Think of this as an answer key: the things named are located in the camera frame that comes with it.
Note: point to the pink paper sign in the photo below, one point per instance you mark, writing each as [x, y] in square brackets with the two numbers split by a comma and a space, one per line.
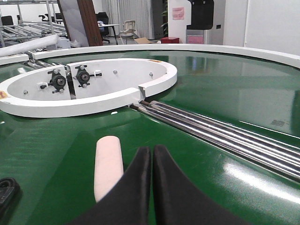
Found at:
[178, 13]

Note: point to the cardboard box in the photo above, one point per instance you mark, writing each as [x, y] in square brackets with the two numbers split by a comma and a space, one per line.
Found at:
[144, 40]

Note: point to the black office chair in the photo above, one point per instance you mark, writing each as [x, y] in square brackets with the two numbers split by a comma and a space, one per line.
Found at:
[102, 18]

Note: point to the steel roller rack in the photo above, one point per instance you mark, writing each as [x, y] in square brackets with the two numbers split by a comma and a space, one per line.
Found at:
[22, 20]

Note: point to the brown wooden pillar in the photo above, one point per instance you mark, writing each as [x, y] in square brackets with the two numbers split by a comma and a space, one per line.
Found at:
[89, 21]

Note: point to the white desk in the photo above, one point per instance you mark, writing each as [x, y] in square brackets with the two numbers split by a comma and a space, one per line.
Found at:
[109, 27]

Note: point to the red box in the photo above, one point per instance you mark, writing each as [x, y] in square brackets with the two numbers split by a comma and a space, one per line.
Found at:
[170, 40]

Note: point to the yellow warning sticker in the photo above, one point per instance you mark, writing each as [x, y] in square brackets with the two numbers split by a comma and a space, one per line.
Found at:
[3, 95]

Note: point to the white kiosk with black screen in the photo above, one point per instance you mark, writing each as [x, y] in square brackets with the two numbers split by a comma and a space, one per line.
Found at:
[199, 15]

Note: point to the left black bearing mount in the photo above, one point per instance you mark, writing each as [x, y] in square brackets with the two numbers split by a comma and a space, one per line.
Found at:
[57, 81]

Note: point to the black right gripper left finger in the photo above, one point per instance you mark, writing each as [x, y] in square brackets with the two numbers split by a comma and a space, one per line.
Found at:
[127, 203]

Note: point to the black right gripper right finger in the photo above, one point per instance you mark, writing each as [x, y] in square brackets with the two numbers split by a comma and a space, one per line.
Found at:
[178, 201]

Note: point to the white outer conveyor rim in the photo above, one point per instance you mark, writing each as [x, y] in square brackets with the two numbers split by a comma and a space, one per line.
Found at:
[280, 57]

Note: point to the pale pink broom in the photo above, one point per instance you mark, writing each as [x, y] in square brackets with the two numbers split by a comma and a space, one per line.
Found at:
[108, 165]

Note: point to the far chrome rollers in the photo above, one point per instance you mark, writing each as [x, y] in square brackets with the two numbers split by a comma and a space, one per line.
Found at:
[37, 64]

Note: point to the right black bearing mount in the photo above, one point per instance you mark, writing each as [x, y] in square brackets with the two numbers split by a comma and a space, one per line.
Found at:
[83, 76]

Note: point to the green potted plant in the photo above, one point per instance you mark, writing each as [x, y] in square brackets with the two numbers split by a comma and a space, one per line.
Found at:
[164, 15]

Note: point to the chrome transfer rollers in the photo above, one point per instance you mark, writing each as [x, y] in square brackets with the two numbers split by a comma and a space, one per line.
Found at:
[278, 157]

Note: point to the beige plastic chair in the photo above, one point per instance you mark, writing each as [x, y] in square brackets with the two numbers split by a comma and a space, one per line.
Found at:
[128, 31]

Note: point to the white foam roll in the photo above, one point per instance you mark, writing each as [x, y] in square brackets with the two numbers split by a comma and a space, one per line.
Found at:
[29, 45]

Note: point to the black bearing mount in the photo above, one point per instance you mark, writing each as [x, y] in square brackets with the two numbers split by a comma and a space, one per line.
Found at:
[57, 81]
[83, 76]

